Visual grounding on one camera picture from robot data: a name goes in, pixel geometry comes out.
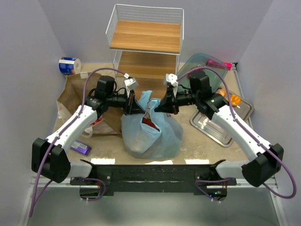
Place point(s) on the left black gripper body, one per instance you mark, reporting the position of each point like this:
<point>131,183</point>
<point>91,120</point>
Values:
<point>129,102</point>

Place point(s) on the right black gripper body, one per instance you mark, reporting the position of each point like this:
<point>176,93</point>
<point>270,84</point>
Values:
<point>173,100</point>

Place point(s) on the red toy lobster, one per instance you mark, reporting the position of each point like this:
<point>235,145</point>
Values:
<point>150,123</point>

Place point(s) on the light blue plastic bag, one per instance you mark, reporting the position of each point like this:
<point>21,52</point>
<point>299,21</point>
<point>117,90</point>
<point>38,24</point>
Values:
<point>142,141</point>

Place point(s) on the brown paper grocery bag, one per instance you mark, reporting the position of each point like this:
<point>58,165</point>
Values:
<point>71,98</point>

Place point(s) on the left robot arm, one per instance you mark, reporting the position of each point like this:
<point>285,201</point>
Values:
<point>49,155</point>

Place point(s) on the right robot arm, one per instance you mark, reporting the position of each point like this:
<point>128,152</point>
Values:
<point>261,155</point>

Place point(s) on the teal plastic food container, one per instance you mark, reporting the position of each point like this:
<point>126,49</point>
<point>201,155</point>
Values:
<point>200,59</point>

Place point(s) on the long bread loaf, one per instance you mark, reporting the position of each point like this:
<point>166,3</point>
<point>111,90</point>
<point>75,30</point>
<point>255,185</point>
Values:
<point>222,92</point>

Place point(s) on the metal tray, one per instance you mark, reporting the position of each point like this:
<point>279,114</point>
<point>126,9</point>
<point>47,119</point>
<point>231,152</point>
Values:
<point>214,131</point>

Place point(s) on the pink purple toy vegetable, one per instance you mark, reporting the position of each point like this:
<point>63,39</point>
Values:
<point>215,64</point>

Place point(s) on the orange croissant bread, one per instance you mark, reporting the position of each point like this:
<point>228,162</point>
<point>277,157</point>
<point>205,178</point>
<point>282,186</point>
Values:
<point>235,100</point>

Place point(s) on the pink small object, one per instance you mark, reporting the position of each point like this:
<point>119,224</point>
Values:
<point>229,65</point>

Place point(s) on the purple chocolate bar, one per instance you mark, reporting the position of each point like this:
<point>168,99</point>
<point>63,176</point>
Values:
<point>81,148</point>

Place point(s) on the blue white toilet paper roll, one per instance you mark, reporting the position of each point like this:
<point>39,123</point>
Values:
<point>69,65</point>

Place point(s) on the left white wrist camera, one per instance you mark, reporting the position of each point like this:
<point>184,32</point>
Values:
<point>130,83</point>

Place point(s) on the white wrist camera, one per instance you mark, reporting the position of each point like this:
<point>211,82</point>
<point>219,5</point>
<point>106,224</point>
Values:
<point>130,83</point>
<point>172,80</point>

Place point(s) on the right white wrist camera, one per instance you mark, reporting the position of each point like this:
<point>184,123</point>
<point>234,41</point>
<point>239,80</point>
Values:
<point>172,80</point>

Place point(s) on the white wire wooden shelf rack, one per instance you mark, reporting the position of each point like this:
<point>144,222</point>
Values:
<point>146,43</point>

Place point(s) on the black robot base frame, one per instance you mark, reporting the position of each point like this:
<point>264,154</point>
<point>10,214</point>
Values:
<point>158,178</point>

